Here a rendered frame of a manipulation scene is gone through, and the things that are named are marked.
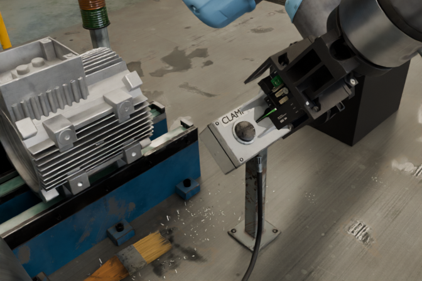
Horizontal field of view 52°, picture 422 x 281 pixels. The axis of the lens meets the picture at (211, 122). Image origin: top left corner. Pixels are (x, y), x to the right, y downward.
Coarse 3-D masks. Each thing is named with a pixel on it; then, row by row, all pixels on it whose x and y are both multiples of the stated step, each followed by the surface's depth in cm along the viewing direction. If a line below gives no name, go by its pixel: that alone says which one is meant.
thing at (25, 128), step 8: (136, 72) 69; (128, 80) 68; (136, 80) 69; (128, 88) 69; (136, 88) 70; (24, 120) 59; (16, 128) 59; (24, 128) 59; (32, 128) 59; (24, 136) 59; (32, 136) 61; (144, 144) 76; (8, 160) 75; (40, 192) 66; (48, 192) 66; (56, 192) 67; (48, 200) 66
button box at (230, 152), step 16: (240, 112) 60; (208, 128) 59; (224, 128) 58; (256, 128) 61; (208, 144) 61; (224, 144) 58; (240, 144) 58; (256, 144) 60; (224, 160) 60; (240, 160) 57
